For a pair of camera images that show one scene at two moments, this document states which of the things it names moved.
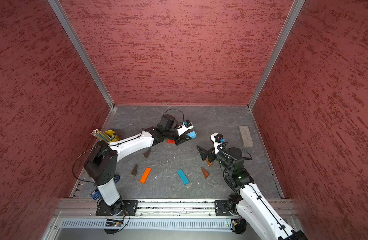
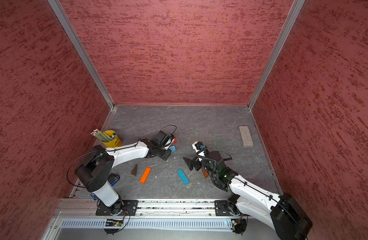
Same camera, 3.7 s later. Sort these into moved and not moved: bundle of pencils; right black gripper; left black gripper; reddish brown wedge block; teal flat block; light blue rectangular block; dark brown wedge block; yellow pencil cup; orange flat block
Moved: left black gripper; light blue rectangular block; right black gripper
Not moved: dark brown wedge block; orange flat block; yellow pencil cup; bundle of pencils; teal flat block; reddish brown wedge block
